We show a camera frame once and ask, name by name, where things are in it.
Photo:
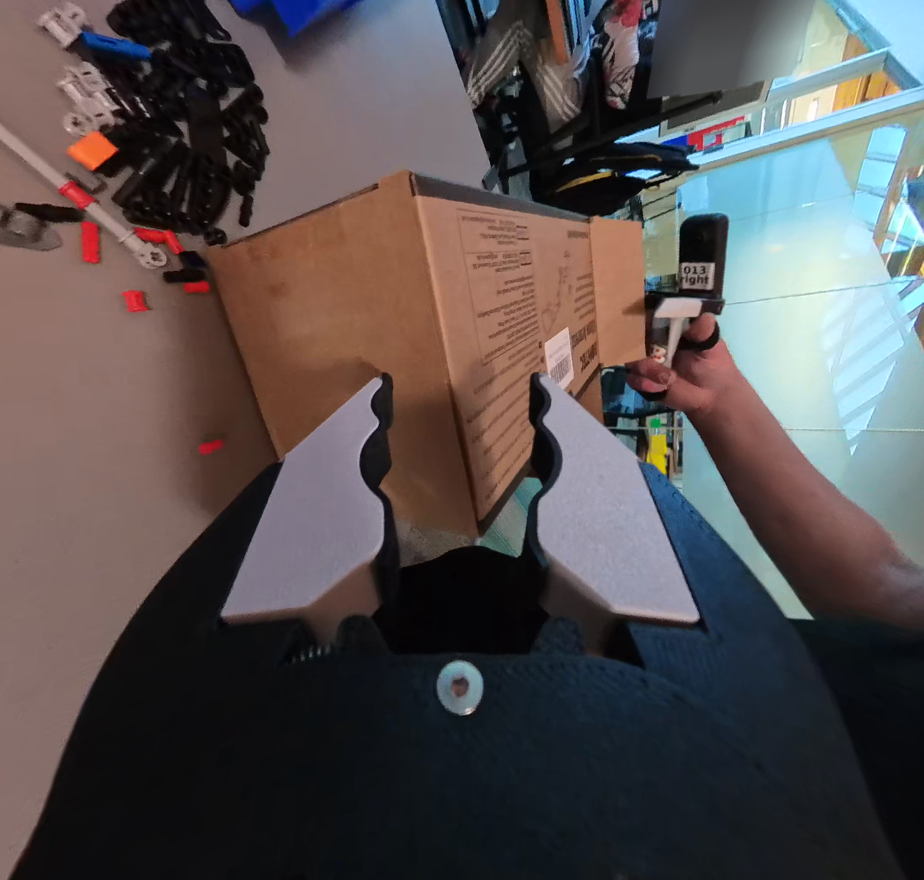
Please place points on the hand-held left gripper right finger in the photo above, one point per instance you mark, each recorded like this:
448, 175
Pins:
613, 533

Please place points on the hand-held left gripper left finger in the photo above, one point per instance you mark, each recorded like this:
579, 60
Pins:
317, 519

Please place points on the brown cardboard box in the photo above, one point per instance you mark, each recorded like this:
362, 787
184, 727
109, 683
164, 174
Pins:
325, 317

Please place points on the person's right forearm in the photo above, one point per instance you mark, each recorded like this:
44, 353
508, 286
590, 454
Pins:
794, 519

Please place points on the long grey lego axle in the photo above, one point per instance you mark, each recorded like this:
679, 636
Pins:
108, 219

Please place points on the pile of black lego pieces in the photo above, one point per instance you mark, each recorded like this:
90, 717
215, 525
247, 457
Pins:
195, 136

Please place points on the grey lego panel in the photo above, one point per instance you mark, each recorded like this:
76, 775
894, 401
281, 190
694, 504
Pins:
29, 234

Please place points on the orange lego piece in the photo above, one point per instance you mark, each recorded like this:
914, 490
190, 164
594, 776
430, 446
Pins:
92, 149

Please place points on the light grey lego connector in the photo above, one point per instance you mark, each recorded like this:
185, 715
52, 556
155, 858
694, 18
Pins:
90, 96
63, 22

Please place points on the blue lego beam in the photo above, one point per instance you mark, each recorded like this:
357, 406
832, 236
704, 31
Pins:
115, 46

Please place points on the person's right hand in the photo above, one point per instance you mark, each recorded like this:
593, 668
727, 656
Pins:
693, 382

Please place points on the glass railing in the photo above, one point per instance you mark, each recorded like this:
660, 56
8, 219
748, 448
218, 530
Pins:
794, 244

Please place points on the yellow floor sign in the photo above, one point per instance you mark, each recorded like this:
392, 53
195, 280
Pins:
658, 450

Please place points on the black and yellow backpack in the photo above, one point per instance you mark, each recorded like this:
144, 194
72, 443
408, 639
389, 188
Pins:
621, 172

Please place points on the wooden desk with black legs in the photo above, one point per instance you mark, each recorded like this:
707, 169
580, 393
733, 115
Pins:
552, 6

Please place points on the person's dark clothing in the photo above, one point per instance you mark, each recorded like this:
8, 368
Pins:
881, 714

